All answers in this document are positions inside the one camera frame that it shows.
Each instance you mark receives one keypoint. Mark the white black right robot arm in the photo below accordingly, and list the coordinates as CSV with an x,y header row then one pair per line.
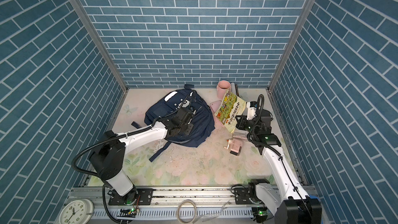
x,y
291,204

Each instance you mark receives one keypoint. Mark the navy blue student backpack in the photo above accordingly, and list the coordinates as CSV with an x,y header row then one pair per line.
x,y
203,121

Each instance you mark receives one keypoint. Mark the white analog wall clock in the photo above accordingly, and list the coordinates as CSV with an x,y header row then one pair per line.
x,y
76,212

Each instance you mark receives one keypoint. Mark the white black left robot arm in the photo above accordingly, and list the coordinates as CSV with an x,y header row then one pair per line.
x,y
108,157

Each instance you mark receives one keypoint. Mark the pink pencil case lid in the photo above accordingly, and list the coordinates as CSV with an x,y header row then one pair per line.
x,y
214,106

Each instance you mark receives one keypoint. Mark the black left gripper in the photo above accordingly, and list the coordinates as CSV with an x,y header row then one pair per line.
x,y
188,127

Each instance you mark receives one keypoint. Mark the blue folder corner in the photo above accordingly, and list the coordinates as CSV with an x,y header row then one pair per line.
x,y
314,197

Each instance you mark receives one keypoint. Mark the pink metal bucket cup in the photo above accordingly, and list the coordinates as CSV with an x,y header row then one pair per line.
x,y
222,88

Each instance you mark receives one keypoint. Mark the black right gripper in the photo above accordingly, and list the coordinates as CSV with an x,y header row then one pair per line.
x,y
241,123

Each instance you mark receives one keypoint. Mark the clear plastic pencil box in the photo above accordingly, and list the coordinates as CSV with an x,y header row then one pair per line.
x,y
240,136

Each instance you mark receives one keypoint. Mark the colourful children's picture book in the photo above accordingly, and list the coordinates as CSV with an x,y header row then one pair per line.
x,y
231,106

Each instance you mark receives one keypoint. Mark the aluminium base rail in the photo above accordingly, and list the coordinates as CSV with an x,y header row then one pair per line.
x,y
185,204

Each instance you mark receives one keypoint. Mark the rolled white paper scroll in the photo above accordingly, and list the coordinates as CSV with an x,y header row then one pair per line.
x,y
234,89

